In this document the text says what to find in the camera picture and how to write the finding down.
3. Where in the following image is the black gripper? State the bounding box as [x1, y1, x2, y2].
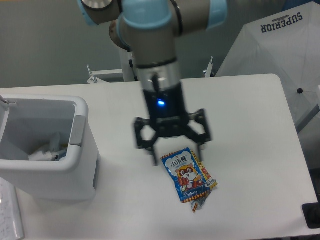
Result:
[133, 83, 212, 166]

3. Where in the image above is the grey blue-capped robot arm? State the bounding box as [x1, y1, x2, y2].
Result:
[78, 0, 228, 157]

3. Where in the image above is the white trash can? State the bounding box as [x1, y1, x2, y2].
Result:
[0, 94, 99, 201]

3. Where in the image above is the blue snack wrapper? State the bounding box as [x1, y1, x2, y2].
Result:
[161, 147, 218, 213]

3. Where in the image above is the white crumpled tissue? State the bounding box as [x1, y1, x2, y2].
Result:
[28, 132, 63, 162]

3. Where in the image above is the white Superior umbrella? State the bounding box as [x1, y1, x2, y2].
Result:
[216, 1, 320, 123]

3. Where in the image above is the black device at edge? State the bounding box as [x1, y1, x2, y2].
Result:
[302, 202, 320, 229]

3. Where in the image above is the white paper sheet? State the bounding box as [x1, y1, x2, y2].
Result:
[0, 178, 25, 240]

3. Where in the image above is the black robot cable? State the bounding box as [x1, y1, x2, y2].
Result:
[128, 51, 139, 82]

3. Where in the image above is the white metal base frame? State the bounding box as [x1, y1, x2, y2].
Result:
[86, 56, 216, 85]

